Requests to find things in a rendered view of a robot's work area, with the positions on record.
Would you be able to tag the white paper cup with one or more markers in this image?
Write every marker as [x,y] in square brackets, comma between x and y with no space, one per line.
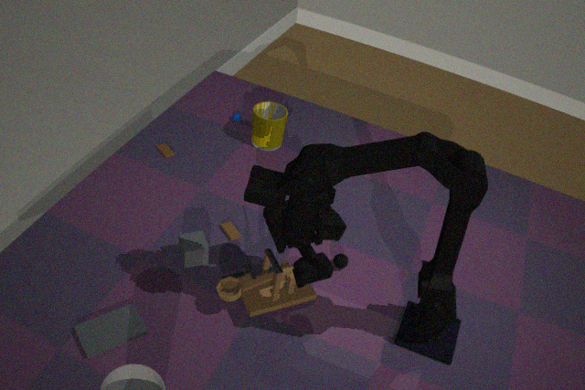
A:
[133,377]

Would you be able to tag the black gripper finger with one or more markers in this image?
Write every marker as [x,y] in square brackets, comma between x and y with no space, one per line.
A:
[299,284]
[277,238]

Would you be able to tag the yellow cup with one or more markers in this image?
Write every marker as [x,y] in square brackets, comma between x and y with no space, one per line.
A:
[268,124]

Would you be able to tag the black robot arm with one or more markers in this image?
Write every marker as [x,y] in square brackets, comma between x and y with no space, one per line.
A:
[309,181]

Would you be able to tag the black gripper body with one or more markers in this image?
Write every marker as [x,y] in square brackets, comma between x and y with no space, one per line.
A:
[311,266]

